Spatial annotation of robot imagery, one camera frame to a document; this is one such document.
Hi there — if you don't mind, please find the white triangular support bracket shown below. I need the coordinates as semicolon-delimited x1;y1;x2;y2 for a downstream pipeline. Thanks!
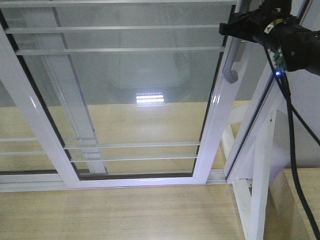
232;110;276;240

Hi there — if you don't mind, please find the white door frame post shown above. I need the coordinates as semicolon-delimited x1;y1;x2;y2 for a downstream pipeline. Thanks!
223;0;318;185

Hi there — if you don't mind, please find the light wooden platform board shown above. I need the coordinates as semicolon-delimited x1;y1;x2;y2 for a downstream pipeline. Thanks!
0;101;245;240

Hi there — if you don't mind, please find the black cable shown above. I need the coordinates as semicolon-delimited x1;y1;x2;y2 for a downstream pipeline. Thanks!
262;41;320;236

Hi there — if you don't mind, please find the light wooden box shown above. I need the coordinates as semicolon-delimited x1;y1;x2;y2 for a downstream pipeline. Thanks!
264;168;320;240

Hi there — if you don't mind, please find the white framed sliding glass door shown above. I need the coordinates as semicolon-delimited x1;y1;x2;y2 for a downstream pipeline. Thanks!
0;0;240;192

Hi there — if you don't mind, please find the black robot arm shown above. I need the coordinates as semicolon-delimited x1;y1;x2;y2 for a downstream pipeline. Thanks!
219;0;320;75

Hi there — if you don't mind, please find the grey door handle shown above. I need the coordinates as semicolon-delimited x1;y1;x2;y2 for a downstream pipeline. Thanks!
222;0;252;84

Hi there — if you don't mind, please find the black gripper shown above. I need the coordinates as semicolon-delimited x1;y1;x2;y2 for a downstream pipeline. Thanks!
219;0;320;73

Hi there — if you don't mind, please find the white fixed glass door panel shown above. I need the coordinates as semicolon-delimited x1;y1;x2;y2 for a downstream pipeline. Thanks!
0;7;110;193

